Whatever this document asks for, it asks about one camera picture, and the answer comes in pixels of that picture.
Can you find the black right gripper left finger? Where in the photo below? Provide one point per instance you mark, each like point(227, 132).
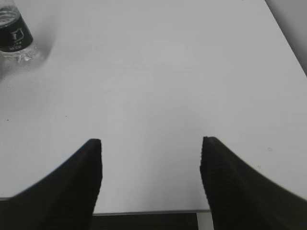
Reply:
point(63, 200)

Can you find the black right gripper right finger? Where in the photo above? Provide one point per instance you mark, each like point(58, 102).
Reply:
point(241, 198)

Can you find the clear cestbon water bottle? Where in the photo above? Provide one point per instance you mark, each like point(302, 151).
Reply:
point(16, 41)

